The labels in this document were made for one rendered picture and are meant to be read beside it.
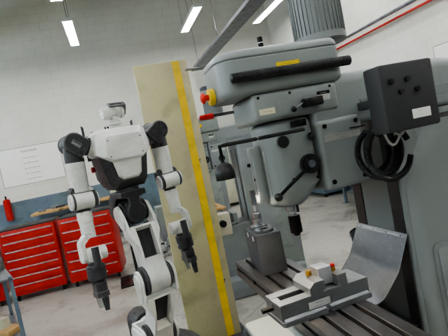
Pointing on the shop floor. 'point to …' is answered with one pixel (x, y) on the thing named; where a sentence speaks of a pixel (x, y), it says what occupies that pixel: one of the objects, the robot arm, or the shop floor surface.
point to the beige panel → (191, 200)
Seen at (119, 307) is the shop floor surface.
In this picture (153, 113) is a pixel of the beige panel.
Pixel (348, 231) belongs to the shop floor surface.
